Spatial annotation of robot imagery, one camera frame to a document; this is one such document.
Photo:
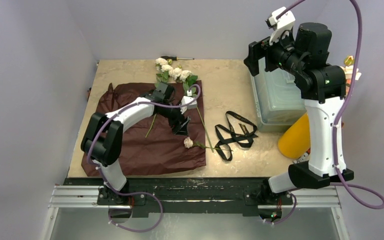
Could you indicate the aluminium frame rail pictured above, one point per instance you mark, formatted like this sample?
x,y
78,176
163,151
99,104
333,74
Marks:
x,y
82,196

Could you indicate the small cream rose stem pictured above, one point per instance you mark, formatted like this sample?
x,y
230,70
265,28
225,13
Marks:
x,y
189,143

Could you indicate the white flower stem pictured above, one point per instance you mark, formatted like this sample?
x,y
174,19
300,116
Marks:
x,y
189,82
163,66

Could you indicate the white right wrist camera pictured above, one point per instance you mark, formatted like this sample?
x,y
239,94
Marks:
x,y
279,23

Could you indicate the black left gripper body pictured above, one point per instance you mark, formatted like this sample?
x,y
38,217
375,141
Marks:
x,y
173,114

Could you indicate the dark red wrapping paper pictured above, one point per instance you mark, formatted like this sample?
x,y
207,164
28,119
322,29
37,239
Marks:
x,y
149,147

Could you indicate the clear plastic storage box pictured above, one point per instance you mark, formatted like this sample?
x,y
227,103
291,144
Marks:
x,y
277,99

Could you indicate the black printed ribbon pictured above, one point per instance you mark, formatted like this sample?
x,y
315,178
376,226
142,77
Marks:
x,y
227,135

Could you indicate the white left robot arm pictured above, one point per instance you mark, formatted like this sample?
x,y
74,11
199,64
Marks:
x,y
102,140

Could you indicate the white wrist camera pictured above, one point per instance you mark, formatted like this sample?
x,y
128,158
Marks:
x,y
279,23
187,103

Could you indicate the black table edge rail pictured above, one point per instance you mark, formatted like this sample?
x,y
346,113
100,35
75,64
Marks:
x,y
197,195

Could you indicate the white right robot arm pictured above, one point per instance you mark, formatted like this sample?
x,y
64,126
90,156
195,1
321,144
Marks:
x,y
323,89

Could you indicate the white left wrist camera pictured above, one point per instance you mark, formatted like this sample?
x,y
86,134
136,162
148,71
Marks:
x,y
187,103

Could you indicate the yellow black screwdriver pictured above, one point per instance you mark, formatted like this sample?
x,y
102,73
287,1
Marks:
x,y
175,58

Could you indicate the yellow cylinder vase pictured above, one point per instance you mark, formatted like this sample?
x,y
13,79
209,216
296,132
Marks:
x,y
296,140

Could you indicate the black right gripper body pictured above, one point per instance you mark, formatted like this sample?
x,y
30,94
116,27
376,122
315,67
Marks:
x,y
256,55

